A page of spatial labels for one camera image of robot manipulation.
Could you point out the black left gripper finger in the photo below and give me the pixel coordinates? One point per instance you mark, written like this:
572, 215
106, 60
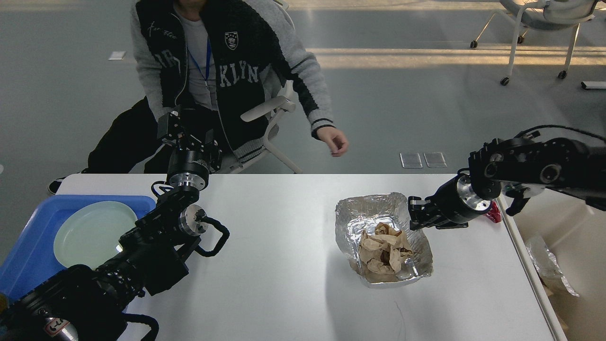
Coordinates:
171, 130
213, 152

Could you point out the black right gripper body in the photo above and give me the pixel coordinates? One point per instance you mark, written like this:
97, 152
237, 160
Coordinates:
457, 202

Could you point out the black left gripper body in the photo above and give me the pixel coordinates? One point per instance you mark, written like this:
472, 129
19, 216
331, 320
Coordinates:
193, 167

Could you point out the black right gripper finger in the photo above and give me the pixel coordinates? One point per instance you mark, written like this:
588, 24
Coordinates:
451, 225
422, 213

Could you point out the red shiny wrapper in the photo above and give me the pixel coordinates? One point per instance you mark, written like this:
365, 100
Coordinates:
494, 213

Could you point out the aluminium foil tray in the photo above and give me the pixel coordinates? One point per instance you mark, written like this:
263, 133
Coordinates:
356, 214

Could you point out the mint green plate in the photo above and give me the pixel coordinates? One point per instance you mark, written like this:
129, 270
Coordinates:
91, 235

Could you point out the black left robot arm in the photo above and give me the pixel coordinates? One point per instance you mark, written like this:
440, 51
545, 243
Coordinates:
84, 304

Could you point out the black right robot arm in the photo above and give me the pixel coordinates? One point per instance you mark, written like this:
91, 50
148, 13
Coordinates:
520, 168

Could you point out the person's left hand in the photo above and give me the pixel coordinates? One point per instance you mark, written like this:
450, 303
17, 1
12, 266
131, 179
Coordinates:
335, 139

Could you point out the left clear floor plate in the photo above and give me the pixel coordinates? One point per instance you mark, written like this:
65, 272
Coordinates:
411, 161

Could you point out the clear floor plate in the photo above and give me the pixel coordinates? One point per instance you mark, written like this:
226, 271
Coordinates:
411, 161
435, 160

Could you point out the right clear floor plate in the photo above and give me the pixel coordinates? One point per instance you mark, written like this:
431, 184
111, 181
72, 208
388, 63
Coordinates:
435, 160

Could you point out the crumpled brown paper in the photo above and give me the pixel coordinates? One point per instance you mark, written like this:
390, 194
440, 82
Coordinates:
385, 251

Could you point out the white chair base left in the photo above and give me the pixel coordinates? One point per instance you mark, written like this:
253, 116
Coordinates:
270, 128

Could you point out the seated person in jacket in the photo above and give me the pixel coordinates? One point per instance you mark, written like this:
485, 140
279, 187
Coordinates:
174, 54

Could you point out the white floor tag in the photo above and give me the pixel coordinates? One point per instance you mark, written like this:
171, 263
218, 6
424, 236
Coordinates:
117, 55

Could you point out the white plastic bin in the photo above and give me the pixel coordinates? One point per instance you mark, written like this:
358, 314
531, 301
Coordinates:
575, 233

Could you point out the white bar on floor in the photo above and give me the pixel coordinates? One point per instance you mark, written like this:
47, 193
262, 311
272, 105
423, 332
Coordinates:
593, 85

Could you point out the blue plastic tray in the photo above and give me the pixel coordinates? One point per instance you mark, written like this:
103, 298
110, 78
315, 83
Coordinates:
31, 261

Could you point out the white rolling chair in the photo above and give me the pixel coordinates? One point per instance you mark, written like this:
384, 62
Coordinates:
545, 15

